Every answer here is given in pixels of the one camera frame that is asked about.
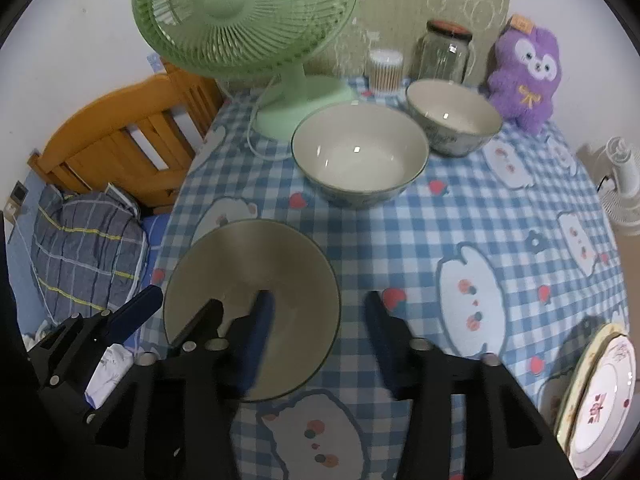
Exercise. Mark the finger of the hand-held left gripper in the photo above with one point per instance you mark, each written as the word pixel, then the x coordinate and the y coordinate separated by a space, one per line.
pixel 135 312
pixel 67 385

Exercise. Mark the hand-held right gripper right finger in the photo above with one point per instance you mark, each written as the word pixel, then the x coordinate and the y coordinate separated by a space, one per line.
pixel 385 340

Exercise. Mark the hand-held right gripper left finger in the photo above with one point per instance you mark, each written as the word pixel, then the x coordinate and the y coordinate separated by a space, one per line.
pixel 260 340

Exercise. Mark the green-rimmed bowl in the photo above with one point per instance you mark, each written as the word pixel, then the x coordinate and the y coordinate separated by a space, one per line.
pixel 240 260

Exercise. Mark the white bowl blue floral outside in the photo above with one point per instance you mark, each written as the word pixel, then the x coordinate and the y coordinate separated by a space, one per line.
pixel 450 110
pixel 360 160

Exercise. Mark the yellow floral plate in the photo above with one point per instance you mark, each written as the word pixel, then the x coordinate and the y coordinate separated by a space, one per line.
pixel 567 400

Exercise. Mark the white pink floral plate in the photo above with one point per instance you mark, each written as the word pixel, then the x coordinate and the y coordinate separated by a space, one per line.
pixel 605 405

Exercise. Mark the white cloth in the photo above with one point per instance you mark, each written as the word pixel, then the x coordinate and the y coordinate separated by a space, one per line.
pixel 107 367

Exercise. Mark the grey plaid pillow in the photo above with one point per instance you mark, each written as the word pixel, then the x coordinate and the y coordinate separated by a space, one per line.
pixel 85 255

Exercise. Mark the blue checkered tablecloth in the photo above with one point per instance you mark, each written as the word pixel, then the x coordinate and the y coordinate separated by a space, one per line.
pixel 475 220

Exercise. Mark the wooden bed headboard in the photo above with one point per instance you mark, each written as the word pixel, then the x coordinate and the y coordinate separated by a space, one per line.
pixel 100 145

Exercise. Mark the cotton swab container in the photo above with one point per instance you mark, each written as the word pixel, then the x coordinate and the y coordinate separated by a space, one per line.
pixel 386 72

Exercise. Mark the white standing fan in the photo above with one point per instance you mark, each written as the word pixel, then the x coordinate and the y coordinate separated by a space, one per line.
pixel 620 185

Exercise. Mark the glass jar with black lid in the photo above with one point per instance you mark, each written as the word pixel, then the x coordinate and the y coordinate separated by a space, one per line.
pixel 442 55

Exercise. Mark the purple plush toy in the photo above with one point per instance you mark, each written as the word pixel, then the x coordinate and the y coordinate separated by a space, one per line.
pixel 530 75

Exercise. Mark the green desk fan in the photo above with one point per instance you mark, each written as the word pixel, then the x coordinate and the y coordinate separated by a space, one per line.
pixel 225 10

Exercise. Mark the white wall socket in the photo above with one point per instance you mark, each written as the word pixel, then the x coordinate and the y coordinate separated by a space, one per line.
pixel 11 207

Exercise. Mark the dark wall switch panel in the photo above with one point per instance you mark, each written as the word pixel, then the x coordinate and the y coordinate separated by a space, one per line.
pixel 19 191

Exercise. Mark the green cartoon print wall mat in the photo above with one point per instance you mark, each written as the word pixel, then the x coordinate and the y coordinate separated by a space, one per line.
pixel 400 0

